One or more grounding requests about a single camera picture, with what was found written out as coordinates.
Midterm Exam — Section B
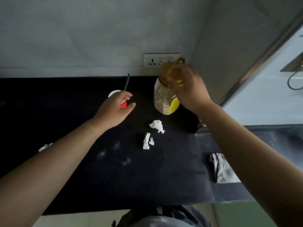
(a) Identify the person's left hand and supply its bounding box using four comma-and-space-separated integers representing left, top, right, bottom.
93, 91, 137, 132

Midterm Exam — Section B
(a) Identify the person's right hand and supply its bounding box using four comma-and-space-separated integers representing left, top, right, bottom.
169, 65, 213, 115

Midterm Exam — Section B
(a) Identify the red cup with white rim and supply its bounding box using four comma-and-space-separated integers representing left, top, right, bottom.
108, 90, 128, 109

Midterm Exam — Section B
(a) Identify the amber jar lid with handle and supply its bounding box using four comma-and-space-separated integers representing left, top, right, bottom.
158, 57, 186, 89

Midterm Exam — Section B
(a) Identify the person's right forearm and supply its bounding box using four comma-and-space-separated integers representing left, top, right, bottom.
196, 101, 303, 227

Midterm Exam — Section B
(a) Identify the person's left forearm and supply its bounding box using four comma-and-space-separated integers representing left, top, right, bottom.
0, 119, 112, 227

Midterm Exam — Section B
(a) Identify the clear jar with yellow label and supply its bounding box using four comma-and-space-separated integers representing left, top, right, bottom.
153, 77, 181, 116

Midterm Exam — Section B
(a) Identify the large crumpled white tissue piece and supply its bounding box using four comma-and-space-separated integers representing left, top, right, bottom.
149, 120, 165, 134

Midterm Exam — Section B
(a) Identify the long white tissue piece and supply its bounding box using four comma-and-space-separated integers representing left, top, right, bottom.
143, 132, 151, 150

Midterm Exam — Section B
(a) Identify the grey cloth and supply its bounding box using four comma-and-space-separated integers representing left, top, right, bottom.
208, 153, 241, 184

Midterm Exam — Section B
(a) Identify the person's grey clothing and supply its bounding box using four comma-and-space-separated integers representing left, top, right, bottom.
111, 205, 212, 227

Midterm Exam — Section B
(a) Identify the white wall socket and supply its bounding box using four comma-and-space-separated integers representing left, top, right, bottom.
143, 53, 180, 68

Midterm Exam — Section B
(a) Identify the metal window frame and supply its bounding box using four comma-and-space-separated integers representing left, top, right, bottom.
218, 12, 303, 107

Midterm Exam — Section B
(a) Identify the black cable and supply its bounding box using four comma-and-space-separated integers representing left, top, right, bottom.
287, 66, 303, 90

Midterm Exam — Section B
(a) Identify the metal bracket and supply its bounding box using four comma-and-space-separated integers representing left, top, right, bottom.
280, 52, 303, 73

